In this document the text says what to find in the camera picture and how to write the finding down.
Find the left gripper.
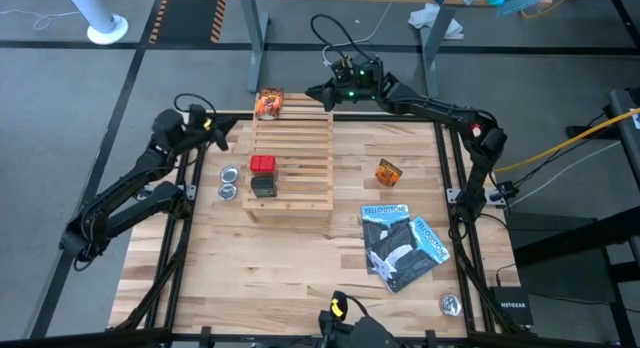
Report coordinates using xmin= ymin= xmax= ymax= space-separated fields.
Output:
xmin=167 ymin=104 xmax=240 ymax=153

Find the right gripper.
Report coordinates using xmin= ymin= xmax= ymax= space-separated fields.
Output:
xmin=303 ymin=55 xmax=387 ymax=113

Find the red-lidded smoked paprika tin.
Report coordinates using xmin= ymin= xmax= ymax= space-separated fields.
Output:
xmin=249 ymin=155 xmax=278 ymax=177

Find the orange taco mix packet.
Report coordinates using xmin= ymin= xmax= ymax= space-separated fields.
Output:
xmin=375 ymin=158 xmax=404 ymax=188
xmin=254 ymin=86 xmax=285 ymax=122

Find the green black pepper tin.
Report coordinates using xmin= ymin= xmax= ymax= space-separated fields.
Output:
xmin=250 ymin=173 xmax=279 ymax=199

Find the wooden slatted shelf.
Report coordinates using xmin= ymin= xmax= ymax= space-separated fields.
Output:
xmin=242 ymin=91 xmax=335 ymax=224

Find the black mat with hazard stripes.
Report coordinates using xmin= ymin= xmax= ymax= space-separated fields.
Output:
xmin=148 ymin=0 xmax=229 ymax=44

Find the white crumpled cloth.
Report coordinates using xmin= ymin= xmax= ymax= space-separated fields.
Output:
xmin=407 ymin=2 xmax=466 ymax=42

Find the Yellowstone picture book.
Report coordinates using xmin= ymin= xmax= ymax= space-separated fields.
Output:
xmin=367 ymin=216 xmax=451 ymax=294
xmin=360 ymin=203 xmax=416 ymax=276

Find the black power plug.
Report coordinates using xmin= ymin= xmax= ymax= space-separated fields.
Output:
xmin=492 ymin=180 xmax=520 ymax=208

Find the teal cloth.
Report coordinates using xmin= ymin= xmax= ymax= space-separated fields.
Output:
xmin=474 ymin=0 xmax=546 ymax=17

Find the small silver disc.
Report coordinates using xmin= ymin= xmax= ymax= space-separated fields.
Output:
xmin=439 ymin=293 xmax=464 ymax=318

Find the black side desk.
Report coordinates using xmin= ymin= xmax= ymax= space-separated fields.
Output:
xmin=512 ymin=86 xmax=640 ymax=348

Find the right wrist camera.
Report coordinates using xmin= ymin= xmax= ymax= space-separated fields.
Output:
xmin=332 ymin=57 xmax=352 ymax=80

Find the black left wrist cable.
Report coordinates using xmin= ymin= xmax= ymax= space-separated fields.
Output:
xmin=172 ymin=91 xmax=218 ymax=120

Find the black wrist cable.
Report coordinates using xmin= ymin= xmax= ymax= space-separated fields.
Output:
xmin=172 ymin=91 xmax=218 ymax=120
xmin=309 ymin=13 xmax=376 ymax=64

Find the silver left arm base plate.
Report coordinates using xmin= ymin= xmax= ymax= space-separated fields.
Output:
xmin=142 ymin=184 xmax=197 ymax=202

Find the white cable with plug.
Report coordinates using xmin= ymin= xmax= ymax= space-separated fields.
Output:
xmin=322 ymin=1 xmax=394 ymax=55

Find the black aluminium table frame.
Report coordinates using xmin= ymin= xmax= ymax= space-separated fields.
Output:
xmin=107 ymin=110 xmax=539 ymax=348

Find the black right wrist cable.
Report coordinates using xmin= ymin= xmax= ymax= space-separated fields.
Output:
xmin=309 ymin=13 xmax=376 ymax=64

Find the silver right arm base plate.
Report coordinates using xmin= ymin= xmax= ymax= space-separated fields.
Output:
xmin=446 ymin=186 xmax=494 ymax=208

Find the thin white floor cable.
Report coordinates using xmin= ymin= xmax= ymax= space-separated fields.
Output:
xmin=0 ymin=8 xmax=66 ymax=32

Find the thin yellow cord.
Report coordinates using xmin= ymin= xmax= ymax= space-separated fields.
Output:
xmin=519 ymin=0 xmax=584 ymax=19

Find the grey floor cable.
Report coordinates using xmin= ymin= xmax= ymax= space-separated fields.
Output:
xmin=519 ymin=140 xmax=624 ymax=197

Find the black Netgear network switch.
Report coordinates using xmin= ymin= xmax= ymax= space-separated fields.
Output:
xmin=489 ymin=286 xmax=535 ymax=329

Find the thick yellow cable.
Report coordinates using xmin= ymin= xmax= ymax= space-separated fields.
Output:
xmin=494 ymin=107 xmax=640 ymax=174

